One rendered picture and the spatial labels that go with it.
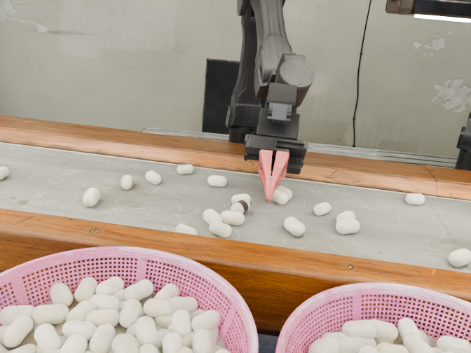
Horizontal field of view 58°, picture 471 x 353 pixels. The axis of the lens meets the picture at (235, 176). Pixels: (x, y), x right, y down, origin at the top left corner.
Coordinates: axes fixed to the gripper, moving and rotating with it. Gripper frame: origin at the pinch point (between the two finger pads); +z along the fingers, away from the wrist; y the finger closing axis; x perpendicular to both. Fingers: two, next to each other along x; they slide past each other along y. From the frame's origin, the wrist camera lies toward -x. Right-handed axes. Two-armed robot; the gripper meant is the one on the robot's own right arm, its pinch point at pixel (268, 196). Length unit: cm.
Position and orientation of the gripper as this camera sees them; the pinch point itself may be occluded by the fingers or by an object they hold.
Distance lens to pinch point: 68.0
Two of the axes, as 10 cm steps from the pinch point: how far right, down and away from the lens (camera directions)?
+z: -1.6, 8.6, -4.8
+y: 9.9, 1.3, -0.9
